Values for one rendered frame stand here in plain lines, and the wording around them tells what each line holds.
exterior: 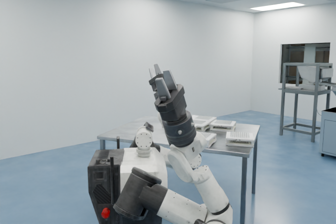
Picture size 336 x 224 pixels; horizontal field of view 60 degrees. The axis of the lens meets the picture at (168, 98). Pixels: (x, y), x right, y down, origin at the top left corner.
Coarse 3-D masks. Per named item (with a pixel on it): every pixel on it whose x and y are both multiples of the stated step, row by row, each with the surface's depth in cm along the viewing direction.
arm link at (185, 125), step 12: (180, 84) 85; (180, 96) 81; (156, 108) 79; (168, 108) 77; (180, 108) 82; (168, 120) 80; (180, 120) 82; (192, 120) 84; (168, 132) 83; (180, 132) 81
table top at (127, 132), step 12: (144, 120) 365; (156, 120) 365; (108, 132) 307; (120, 132) 307; (132, 132) 307; (156, 132) 307; (216, 132) 307; (252, 132) 307; (168, 144) 266; (216, 144) 265; (240, 156) 243
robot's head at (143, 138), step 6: (144, 126) 121; (138, 132) 113; (144, 132) 112; (150, 132) 116; (138, 138) 112; (144, 138) 112; (150, 138) 112; (138, 144) 112; (144, 144) 112; (150, 144) 112; (138, 150) 116; (144, 150) 116
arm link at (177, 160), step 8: (168, 152) 87; (176, 152) 85; (176, 160) 85; (184, 160) 85; (176, 168) 87; (184, 168) 84; (200, 168) 92; (208, 168) 89; (184, 176) 86; (192, 176) 85; (200, 176) 86; (208, 176) 88
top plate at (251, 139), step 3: (228, 132) 279; (237, 132) 279; (249, 132) 279; (228, 135) 268; (231, 135) 268; (237, 135) 268; (243, 135) 268; (249, 135) 268; (252, 135) 268; (225, 138) 261; (228, 138) 260; (231, 138) 260; (234, 138) 259; (237, 138) 258; (240, 138) 258; (243, 138) 258; (246, 138) 258; (249, 138) 258; (252, 138) 258; (252, 141) 256
